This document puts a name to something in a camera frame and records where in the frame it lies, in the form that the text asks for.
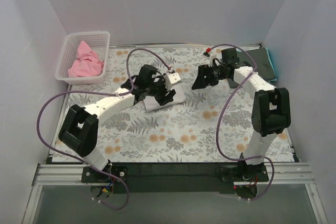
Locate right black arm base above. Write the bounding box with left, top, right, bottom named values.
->
left=219, top=162, right=269, bottom=182

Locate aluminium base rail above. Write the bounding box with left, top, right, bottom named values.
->
left=33, top=163, right=315, bottom=194

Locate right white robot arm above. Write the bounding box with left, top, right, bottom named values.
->
left=192, top=47, right=291, bottom=167

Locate floral table mat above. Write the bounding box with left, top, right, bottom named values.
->
left=52, top=47, right=299, bottom=163

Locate dark green folded t shirt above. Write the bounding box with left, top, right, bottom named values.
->
left=228, top=48, right=277, bottom=88

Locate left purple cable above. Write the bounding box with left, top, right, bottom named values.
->
left=36, top=48, right=174, bottom=211

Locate pink t shirt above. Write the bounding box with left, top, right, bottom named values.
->
left=68, top=40, right=104, bottom=78

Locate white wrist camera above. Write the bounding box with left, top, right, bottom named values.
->
left=163, top=72, right=181, bottom=89
left=203, top=48, right=216, bottom=67

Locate teal folded t shirt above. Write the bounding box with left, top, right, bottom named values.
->
left=258, top=47, right=277, bottom=82

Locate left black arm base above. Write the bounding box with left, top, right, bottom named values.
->
left=81, top=165, right=128, bottom=183

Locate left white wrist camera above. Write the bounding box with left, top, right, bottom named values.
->
left=163, top=72, right=181, bottom=89

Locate white t shirt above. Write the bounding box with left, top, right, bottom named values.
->
left=143, top=84, right=186, bottom=112

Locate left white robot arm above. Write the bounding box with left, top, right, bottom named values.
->
left=58, top=65, right=181, bottom=170

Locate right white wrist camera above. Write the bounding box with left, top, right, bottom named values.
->
left=203, top=48, right=216, bottom=67

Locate white plastic basket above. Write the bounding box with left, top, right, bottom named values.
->
left=55, top=31, right=110, bottom=85

